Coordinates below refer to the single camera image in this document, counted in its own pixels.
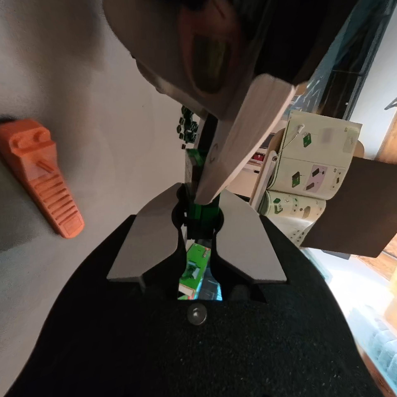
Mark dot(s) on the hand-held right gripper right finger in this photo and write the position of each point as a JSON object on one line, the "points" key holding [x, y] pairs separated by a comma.
{"points": [[245, 245]]}

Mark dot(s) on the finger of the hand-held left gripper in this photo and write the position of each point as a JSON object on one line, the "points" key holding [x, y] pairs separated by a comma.
{"points": [[248, 124]]}

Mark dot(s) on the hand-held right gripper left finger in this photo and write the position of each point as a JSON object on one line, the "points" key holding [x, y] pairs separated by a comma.
{"points": [[149, 245]]}

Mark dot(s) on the green lego model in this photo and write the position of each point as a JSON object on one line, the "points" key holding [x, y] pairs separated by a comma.
{"points": [[201, 217]]}

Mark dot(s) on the green lego box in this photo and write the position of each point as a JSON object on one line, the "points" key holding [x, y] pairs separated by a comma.
{"points": [[195, 263]]}

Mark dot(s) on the lego instruction booklet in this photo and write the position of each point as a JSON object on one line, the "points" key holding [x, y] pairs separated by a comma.
{"points": [[313, 145]]}

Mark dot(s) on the person's left hand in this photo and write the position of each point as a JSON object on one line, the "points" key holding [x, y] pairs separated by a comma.
{"points": [[211, 55]]}

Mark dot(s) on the cluster of dark green plates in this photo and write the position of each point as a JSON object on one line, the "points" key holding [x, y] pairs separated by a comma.
{"points": [[187, 127]]}

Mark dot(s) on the dark flat board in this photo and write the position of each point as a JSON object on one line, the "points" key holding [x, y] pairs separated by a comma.
{"points": [[356, 211]]}

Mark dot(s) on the orange brick separator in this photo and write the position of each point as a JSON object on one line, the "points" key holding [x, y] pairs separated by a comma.
{"points": [[46, 173]]}

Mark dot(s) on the pale blue fabric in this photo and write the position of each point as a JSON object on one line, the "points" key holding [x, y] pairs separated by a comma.
{"points": [[381, 344]]}

